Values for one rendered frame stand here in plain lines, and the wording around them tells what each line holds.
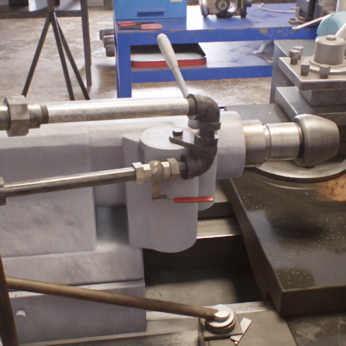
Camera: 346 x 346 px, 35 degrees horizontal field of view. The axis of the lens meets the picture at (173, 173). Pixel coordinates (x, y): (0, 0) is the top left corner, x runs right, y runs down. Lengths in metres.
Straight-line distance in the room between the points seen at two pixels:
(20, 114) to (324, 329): 0.56
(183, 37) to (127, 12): 0.32
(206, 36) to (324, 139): 1.80
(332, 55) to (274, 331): 0.58
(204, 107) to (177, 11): 2.11
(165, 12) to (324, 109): 1.74
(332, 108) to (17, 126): 0.73
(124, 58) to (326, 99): 1.60
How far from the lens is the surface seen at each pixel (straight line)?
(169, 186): 0.77
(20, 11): 4.44
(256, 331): 0.88
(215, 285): 1.19
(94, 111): 0.65
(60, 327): 0.90
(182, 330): 0.92
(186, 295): 1.16
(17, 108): 0.62
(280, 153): 0.92
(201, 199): 0.75
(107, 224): 0.90
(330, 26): 1.56
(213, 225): 1.17
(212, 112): 0.72
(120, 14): 2.79
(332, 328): 0.91
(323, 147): 0.93
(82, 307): 0.87
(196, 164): 0.74
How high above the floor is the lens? 1.48
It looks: 28 degrees down
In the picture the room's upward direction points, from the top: straight up
